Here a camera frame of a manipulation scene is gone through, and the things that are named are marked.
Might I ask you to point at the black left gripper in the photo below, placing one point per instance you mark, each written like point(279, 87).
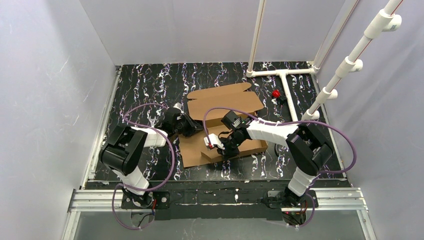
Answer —
point(185, 122)

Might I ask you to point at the white PVC pipe frame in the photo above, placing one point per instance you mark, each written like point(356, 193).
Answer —
point(283, 73)

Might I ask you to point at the white PVC camera pole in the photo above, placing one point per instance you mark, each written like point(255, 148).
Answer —
point(386, 20)

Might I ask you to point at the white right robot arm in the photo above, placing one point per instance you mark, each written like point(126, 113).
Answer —
point(310, 149)

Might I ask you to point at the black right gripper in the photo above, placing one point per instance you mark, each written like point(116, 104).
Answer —
point(226, 145)

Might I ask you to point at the black handled pliers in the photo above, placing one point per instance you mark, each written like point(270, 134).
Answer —
point(282, 100)

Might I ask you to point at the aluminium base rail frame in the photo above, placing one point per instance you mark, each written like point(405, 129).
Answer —
point(210, 199)

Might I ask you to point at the small red ball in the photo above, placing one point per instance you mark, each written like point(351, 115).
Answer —
point(276, 94)

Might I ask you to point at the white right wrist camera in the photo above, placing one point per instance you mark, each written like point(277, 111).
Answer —
point(212, 141)

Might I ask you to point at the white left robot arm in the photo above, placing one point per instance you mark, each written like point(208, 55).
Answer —
point(123, 149)

